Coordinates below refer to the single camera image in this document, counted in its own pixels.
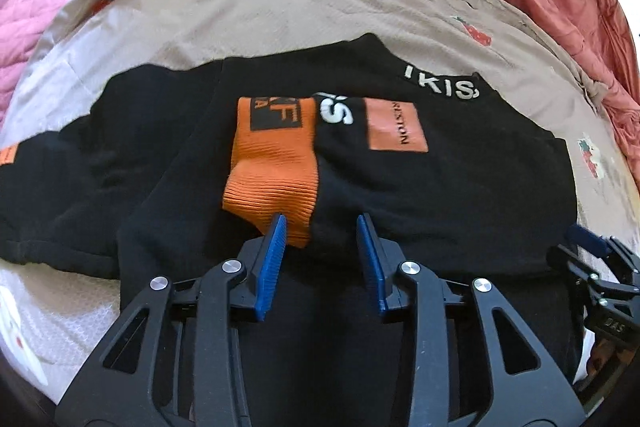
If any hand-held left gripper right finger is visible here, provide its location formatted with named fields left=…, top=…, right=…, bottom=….
left=355, top=213, right=586, bottom=427

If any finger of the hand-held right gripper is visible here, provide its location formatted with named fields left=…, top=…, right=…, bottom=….
left=546, top=246, right=640, bottom=304
left=565, top=225, right=640, bottom=289

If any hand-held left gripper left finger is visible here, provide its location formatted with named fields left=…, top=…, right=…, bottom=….
left=60, top=213, right=289, bottom=427

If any black garment with orange patches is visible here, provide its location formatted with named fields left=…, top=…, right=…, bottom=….
left=0, top=33, right=588, bottom=427

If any strawberry print bed sheet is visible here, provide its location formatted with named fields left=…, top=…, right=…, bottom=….
left=0, top=0, right=640, bottom=408

